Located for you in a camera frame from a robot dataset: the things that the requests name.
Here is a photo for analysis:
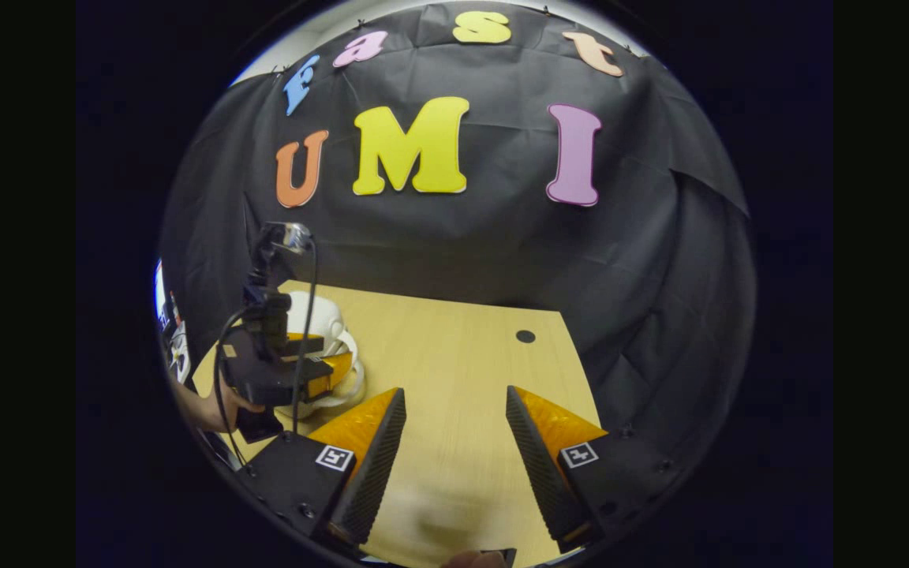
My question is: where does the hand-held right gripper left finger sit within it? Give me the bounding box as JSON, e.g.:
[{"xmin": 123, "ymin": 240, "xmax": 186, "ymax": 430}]
[{"xmin": 238, "ymin": 387, "xmax": 408, "ymax": 547}]

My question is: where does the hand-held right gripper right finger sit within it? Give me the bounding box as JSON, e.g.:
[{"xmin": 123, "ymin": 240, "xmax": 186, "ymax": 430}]
[{"xmin": 506, "ymin": 385, "xmax": 680, "ymax": 553}]

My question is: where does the white suitcase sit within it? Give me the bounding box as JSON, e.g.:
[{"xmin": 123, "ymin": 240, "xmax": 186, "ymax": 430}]
[{"xmin": 285, "ymin": 290, "xmax": 367, "ymax": 420}]

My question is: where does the colourful printed banner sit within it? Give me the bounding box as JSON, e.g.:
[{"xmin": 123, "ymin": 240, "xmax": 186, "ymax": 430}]
[{"xmin": 155, "ymin": 259, "xmax": 193, "ymax": 387}]

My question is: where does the black backdrop cloth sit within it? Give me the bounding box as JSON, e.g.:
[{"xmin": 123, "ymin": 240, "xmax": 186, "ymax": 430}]
[{"xmin": 159, "ymin": 0, "xmax": 759, "ymax": 474}]

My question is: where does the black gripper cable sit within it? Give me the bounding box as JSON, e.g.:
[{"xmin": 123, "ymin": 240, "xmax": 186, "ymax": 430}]
[
  {"xmin": 290, "ymin": 235, "xmax": 320, "ymax": 433},
  {"xmin": 212, "ymin": 309, "xmax": 252, "ymax": 468}
]

